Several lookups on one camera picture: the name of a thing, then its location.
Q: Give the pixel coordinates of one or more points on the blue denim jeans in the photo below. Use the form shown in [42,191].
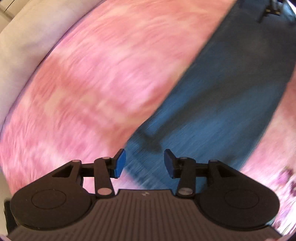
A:
[219,92]

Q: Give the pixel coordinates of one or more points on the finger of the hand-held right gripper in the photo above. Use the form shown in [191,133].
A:
[272,9]

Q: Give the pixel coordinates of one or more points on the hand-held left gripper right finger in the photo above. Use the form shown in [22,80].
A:
[168,162]

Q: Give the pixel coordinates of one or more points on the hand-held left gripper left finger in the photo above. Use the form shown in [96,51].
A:
[120,163]

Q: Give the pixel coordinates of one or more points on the pink floral blanket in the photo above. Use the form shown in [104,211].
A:
[104,81]

